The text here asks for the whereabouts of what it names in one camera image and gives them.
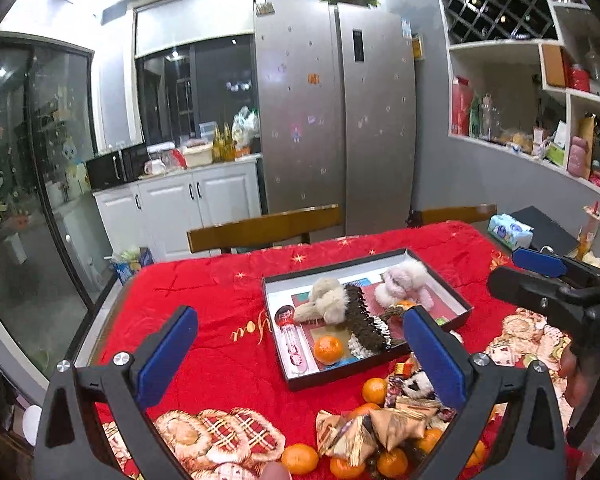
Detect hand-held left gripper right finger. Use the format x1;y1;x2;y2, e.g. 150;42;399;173
402;306;568;480

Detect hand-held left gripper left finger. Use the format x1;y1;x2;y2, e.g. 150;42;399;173
34;305;200;480

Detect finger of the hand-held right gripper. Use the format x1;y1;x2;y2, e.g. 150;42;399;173
511;246;600;289
486;265;600;334

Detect pink fluffy plush toy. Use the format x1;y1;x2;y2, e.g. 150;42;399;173
374;259;434;311

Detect beige fluffy plush toy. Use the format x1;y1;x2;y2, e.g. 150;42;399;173
293;278;352;326

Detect black cardboard box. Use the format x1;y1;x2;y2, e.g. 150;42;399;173
262;247;474;392

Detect clear tube with red comb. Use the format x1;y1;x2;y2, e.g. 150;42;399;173
274;306;315;379

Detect pile of mandarins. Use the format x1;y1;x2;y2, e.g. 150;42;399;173
281;376;487;480

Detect person's right hand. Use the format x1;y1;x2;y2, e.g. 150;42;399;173
559;344;591;406

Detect black laptop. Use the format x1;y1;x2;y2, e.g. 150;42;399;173
509;205;579;256

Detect panda plush clip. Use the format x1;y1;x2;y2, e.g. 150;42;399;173
402;369;434;399

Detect wet wipes pack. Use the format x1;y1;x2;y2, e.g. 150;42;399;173
487;213;534;249

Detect red printed blanket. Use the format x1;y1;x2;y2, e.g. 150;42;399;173
87;220;600;480

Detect drink cup with straw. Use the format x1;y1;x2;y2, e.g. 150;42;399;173
577;202;600;261

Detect gold foil snack packets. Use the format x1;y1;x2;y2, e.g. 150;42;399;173
369;397;440;454

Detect wooden chair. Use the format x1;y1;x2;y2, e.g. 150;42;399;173
186;203;342;255
409;203;498;226

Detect blue white package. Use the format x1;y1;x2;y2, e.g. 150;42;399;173
110;246;155;286

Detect pink container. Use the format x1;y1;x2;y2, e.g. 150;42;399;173
567;134;590;177

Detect white kitchen cabinet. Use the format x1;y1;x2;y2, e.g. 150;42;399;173
93;155;264;267

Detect green bottle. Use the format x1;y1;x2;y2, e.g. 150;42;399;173
469;94;483;137

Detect red gift box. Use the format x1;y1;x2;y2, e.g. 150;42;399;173
451;75;474;136

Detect red jar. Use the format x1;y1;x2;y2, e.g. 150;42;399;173
567;63;591;92

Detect white trash bin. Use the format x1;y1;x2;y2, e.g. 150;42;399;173
2;233;29;265

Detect brown box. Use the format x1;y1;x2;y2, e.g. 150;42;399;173
539;43;566;89

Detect black microwave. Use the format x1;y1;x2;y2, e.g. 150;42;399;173
85;142;149;191

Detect beige plastic basin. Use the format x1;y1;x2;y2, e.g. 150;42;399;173
182;142;215;169

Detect glass sliding door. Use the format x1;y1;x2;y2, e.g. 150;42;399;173
0;34;107;382

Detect white plastic bag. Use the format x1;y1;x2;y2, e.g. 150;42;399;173
232;106;261;159

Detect silver refrigerator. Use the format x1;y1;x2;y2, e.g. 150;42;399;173
253;2;417;236

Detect white wall shelf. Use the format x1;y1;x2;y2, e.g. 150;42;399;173
432;0;600;197

